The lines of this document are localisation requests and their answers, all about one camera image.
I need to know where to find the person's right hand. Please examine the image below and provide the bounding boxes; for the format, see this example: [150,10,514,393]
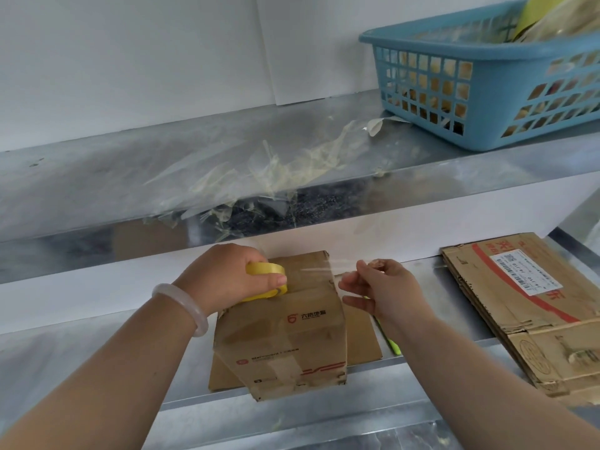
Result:
[338,259,437,341]

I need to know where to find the person's left hand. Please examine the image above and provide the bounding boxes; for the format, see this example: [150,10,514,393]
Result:
[173,243,288,318]

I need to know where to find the yellow tape roll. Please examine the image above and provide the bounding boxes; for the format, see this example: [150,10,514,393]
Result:
[241,259,357,303]

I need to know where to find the green utility knife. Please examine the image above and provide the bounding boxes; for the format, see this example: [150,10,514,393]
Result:
[372,316,403,357]

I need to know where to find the large red-printed cardboard box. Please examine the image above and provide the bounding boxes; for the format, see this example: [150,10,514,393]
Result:
[207,250,383,403]

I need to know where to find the white-labelled cardboard box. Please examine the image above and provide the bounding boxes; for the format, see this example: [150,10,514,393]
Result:
[440,232,600,406]

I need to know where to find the person's right forearm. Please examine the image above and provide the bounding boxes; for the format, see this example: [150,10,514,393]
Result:
[389,313,600,450]

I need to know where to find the person's left forearm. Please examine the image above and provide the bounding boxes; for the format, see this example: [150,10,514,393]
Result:
[0,299,198,450]

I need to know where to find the pile of clear tape scraps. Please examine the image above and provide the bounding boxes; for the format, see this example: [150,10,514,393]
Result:
[142,114,413,244]

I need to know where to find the blue plastic basket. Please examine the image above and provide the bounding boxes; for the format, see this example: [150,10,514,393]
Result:
[359,0,600,151]

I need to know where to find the pile of assorted small items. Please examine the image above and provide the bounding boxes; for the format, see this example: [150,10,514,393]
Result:
[389,0,600,136]

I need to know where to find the white bangle bracelet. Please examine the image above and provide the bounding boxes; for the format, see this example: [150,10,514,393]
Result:
[151,283,209,338]

